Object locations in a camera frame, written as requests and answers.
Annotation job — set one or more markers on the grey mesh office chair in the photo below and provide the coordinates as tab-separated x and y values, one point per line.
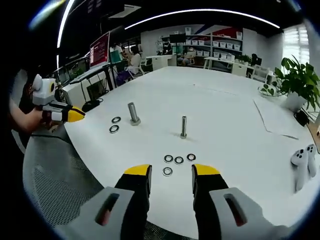
57	175

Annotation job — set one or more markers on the monitor with red screen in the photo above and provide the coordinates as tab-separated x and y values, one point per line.
99	50

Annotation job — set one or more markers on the white game controller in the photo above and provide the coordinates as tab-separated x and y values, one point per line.
300	167

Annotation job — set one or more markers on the person's left hand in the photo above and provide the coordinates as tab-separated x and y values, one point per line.
37	120

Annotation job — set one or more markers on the large green potted plant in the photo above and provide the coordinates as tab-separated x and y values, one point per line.
300	75

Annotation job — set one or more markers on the black screen on stand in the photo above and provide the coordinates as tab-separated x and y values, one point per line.
178	38

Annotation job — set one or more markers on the white office chair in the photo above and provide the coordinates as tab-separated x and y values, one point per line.
260	72

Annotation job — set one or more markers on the small metal washer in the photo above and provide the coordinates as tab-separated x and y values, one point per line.
167	171
191	157
179	160
168	158

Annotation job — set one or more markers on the shelf with white bins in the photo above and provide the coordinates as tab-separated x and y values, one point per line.
215	46

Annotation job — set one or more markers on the thin threaded stud bolt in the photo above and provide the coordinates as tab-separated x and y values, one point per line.
184	126

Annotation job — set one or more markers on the black power adapter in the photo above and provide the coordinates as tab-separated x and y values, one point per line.
301	117

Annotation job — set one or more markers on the small plant in glass bowl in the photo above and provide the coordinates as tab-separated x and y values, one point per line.
268	89

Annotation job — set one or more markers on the curved ceiling light strip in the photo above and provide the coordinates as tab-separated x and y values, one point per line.
63	25
200	15

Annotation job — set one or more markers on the white side desk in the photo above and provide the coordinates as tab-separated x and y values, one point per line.
161	62

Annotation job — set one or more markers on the thick threaded stud bolt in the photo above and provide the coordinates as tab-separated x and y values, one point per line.
133	113

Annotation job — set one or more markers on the large metal washer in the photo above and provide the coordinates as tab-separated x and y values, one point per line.
113	129
116	119

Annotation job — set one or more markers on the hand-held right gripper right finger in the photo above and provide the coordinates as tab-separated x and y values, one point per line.
212	200

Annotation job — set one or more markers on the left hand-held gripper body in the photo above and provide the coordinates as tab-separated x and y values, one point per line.
43	93

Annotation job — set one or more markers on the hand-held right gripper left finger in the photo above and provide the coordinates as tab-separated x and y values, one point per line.
117	212

